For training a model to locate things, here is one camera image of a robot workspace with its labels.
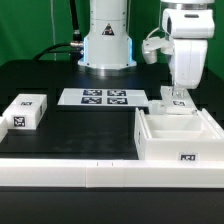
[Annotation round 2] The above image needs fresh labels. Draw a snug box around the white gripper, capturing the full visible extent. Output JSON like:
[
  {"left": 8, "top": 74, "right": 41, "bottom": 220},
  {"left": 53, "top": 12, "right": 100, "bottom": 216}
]
[{"left": 169, "top": 39, "right": 208, "bottom": 99}]

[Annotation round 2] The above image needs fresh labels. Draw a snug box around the white cabinet door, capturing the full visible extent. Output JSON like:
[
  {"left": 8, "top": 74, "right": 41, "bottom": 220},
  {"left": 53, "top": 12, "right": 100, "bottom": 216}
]
[
  {"left": 160, "top": 86, "right": 197, "bottom": 115},
  {"left": 148, "top": 100, "right": 166, "bottom": 115}
]

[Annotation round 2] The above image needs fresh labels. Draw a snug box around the white cabinet body box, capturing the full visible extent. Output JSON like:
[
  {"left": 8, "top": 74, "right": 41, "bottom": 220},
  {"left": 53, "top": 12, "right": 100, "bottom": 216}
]
[{"left": 134, "top": 109, "right": 224, "bottom": 161}]

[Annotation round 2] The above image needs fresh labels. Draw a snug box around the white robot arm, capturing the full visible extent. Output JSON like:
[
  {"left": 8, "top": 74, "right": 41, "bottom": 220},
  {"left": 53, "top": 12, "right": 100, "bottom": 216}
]
[{"left": 79, "top": 0, "right": 215, "bottom": 97}]

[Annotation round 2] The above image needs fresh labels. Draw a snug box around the white cabinet top block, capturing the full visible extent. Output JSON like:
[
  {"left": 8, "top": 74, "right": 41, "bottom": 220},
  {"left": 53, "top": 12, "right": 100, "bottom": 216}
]
[{"left": 3, "top": 94, "right": 47, "bottom": 130}]

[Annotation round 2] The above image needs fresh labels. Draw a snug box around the white marker base plate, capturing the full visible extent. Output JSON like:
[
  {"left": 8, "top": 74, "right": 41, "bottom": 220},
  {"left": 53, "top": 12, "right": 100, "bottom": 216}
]
[{"left": 58, "top": 88, "right": 148, "bottom": 107}]

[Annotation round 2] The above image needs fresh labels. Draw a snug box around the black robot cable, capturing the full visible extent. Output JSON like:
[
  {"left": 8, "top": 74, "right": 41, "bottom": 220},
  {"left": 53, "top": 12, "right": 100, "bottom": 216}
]
[{"left": 32, "top": 0, "right": 85, "bottom": 62}]

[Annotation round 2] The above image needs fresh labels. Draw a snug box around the thin white hanging cable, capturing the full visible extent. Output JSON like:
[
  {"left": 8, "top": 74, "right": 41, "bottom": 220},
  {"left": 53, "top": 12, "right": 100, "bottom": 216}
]
[{"left": 49, "top": 0, "right": 56, "bottom": 61}]

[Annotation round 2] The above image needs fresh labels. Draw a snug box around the white front fence rail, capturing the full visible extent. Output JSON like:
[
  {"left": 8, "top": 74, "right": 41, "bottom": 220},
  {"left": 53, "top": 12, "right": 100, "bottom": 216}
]
[{"left": 0, "top": 158, "right": 224, "bottom": 188}]

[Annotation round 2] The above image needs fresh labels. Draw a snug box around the white fence rail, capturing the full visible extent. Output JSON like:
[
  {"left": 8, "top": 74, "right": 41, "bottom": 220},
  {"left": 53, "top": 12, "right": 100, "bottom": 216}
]
[
  {"left": 0, "top": 117, "right": 8, "bottom": 143},
  {"left": 0, "top": 158, "right": 224, "bottom": 188}
]

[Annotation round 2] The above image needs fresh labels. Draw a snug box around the white left fence rail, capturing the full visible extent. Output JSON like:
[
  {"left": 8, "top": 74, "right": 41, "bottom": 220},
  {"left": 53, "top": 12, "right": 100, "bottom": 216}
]
[{"left": 0, "top": 117, "right": 8, "bottom": 143}]

